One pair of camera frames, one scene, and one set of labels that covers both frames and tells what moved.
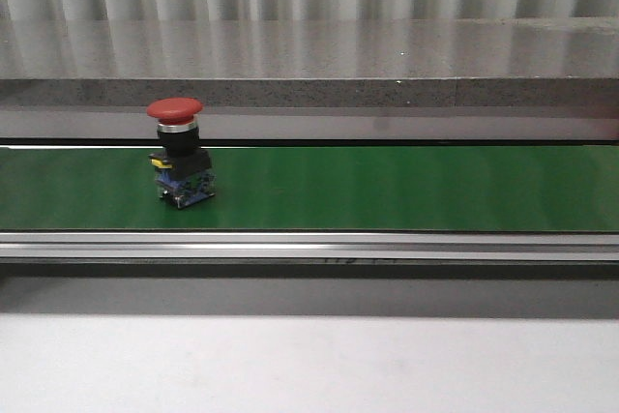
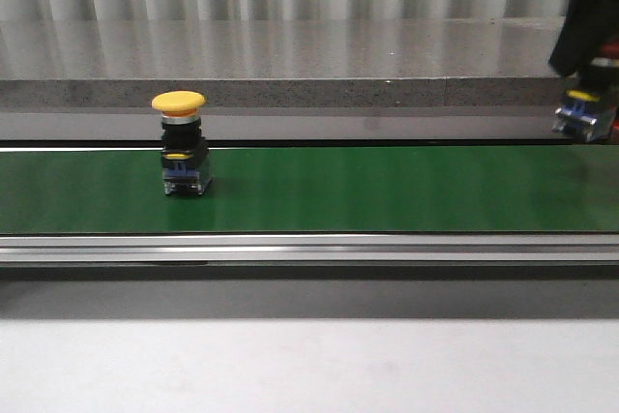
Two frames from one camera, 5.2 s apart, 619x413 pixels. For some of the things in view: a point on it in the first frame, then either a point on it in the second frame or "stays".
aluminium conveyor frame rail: [308, 255] stays
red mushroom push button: [183, 168] -> [588, 110]
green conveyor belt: [415, 189] stays
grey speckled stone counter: [522, 78] stays
